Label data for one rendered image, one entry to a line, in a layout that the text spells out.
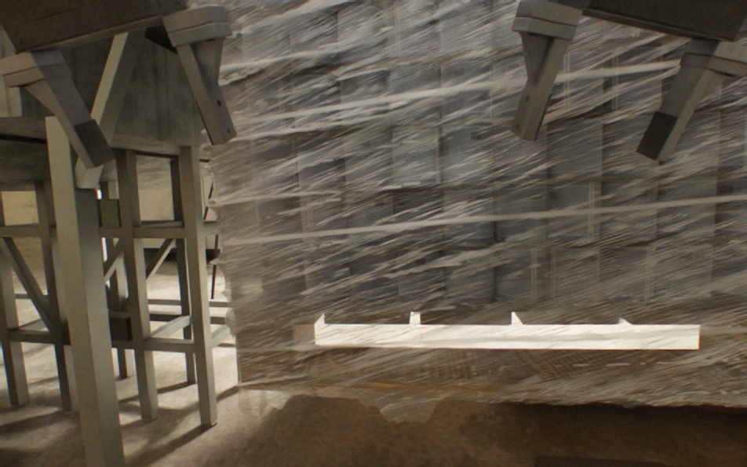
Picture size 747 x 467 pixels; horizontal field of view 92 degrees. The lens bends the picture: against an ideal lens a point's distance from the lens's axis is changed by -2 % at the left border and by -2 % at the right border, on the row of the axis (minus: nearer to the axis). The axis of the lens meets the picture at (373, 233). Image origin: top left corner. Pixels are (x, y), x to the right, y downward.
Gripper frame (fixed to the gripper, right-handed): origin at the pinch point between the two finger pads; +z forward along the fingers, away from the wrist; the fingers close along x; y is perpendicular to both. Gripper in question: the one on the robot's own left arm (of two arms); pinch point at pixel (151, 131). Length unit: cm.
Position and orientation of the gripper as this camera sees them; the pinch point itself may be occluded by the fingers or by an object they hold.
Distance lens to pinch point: 40.4
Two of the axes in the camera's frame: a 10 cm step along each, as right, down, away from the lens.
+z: 1.8, 8.6, 4.8
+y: 0.7, -5.0, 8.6
